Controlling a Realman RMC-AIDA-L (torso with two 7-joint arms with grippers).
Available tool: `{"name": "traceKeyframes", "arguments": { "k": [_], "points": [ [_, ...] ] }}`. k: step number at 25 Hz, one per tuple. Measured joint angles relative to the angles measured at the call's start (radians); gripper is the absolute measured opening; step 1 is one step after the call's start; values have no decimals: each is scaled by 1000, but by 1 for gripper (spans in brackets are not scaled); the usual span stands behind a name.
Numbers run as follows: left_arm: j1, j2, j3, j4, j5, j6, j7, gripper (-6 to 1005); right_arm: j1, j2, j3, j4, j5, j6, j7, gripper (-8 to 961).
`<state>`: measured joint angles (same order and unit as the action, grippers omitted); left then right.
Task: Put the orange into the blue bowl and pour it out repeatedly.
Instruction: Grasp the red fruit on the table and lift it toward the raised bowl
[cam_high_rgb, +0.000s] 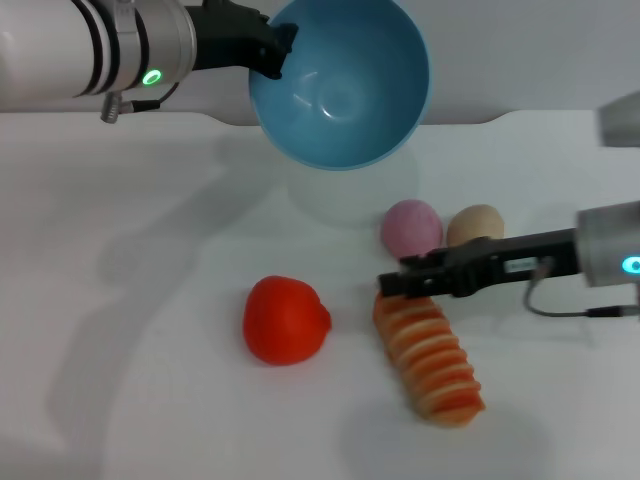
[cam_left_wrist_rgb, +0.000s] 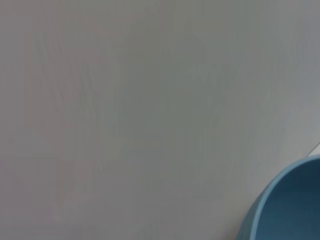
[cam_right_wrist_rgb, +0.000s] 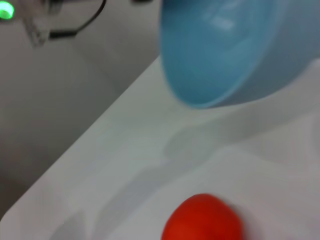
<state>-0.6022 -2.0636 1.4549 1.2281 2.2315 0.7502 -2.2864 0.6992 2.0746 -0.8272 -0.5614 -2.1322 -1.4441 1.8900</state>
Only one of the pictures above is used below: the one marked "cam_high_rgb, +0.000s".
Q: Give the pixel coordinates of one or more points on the orange fruit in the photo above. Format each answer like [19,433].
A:
[285,320]

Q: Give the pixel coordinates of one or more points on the beige round bun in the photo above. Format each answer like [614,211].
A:
[475,222]

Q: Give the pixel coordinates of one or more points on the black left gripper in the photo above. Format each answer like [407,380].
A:
[225,35]

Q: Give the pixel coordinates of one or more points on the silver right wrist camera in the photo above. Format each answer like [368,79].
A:
[622,120]

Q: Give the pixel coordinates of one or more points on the pink round bun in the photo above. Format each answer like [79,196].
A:
[410,227]

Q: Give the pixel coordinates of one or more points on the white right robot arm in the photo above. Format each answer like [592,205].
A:
[607,245]

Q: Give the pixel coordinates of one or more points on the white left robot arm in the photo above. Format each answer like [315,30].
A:
[75,45]

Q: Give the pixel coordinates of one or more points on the orange striped bread loaf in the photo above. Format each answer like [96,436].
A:
[430,360]

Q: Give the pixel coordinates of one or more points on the blue bowl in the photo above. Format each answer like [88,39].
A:
[345,90]

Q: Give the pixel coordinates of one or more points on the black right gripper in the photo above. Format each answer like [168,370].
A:
[505,260]

